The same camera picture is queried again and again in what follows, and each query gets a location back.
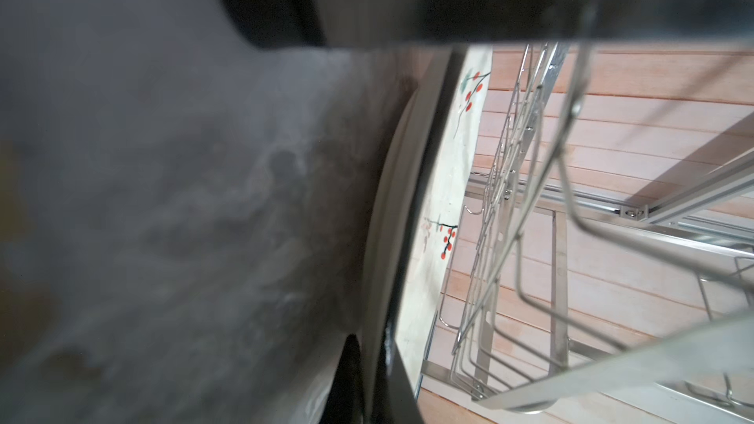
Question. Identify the cream plate with red berries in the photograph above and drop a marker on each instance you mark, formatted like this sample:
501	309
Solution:
415	219

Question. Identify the aluminium frame rail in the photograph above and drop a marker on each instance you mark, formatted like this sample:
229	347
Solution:
679	210

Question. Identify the chrome dish rack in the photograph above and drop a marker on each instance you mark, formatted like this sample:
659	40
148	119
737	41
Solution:
550	313

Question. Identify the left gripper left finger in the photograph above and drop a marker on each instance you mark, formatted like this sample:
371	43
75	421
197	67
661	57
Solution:
392	399

